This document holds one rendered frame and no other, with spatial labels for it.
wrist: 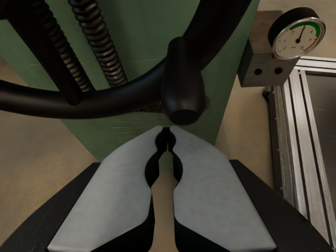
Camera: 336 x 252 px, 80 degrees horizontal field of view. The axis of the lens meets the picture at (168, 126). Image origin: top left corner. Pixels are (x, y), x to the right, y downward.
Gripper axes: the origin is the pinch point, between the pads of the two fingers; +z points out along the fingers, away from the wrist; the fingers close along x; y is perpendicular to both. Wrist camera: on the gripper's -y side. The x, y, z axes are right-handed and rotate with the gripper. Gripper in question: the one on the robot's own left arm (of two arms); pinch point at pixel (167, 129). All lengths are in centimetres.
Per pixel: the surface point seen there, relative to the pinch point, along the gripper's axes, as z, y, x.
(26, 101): 6.5, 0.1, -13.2
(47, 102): 6.9, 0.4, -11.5
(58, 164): 61, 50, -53
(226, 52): 27.5, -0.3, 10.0
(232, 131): 73, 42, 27
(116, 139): 43, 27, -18
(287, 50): 19.6, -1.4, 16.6
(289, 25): 17.6, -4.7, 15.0
